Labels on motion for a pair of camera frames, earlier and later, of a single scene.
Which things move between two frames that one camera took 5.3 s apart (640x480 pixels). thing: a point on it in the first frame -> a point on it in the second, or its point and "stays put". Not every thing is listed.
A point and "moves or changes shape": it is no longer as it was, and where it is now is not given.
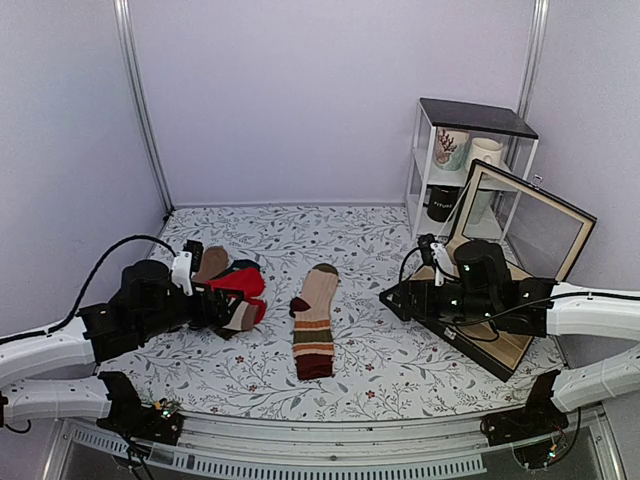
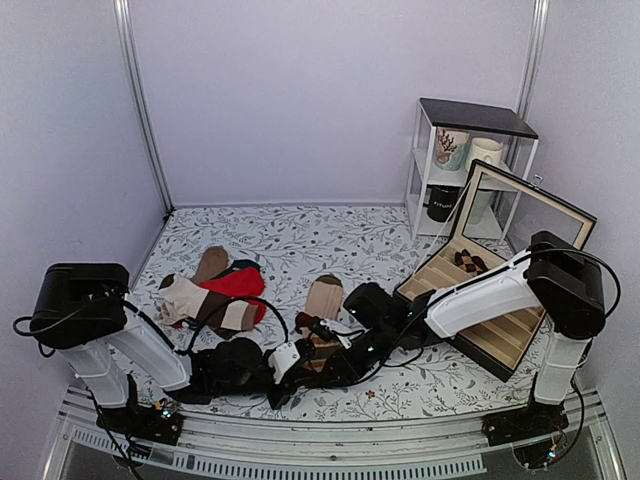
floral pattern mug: [450, 147] stays put
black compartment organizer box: [489, 300] stays put
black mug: [440, 200] stays put
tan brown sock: [213, 263] stays put
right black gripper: [413, 289] -> [353, 370]
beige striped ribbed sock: [313, 338] moves or changes shape
